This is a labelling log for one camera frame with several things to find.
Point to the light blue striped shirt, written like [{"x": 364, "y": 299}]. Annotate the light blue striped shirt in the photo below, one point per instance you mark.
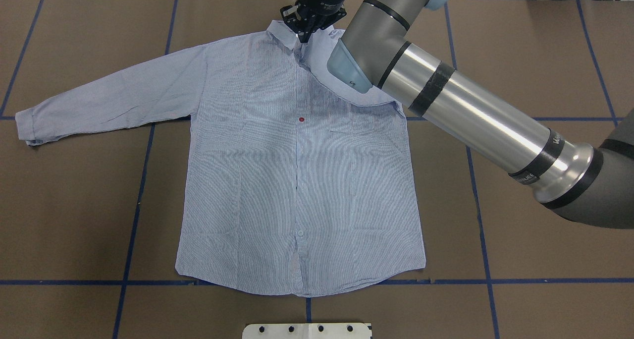
[{"x": 296, "y": 183}]

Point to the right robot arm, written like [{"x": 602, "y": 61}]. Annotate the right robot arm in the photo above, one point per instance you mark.
[{"x": 578, "y": 182}]

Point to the brown paper table cover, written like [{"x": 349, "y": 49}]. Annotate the brown paper table cover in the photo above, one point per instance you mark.
[{"x": 90, "y": 224}]

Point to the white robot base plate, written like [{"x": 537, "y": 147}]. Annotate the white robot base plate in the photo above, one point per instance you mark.
[{"x": 308, "y": 331}]

